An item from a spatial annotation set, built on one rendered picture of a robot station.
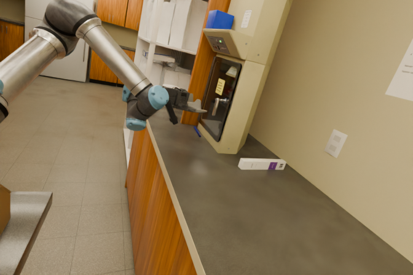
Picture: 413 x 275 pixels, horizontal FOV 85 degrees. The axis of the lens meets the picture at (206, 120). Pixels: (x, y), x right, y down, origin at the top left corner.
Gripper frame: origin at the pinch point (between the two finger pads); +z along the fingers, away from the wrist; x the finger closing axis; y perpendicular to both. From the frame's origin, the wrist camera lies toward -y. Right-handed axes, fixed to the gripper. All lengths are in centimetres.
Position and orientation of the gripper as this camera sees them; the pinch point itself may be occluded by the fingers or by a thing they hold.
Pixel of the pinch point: (201, 108)
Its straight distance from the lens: 106.1
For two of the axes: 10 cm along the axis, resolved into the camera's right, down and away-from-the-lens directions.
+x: -3.6, -3.6, 8.6
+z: 9.0, 1.1, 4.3
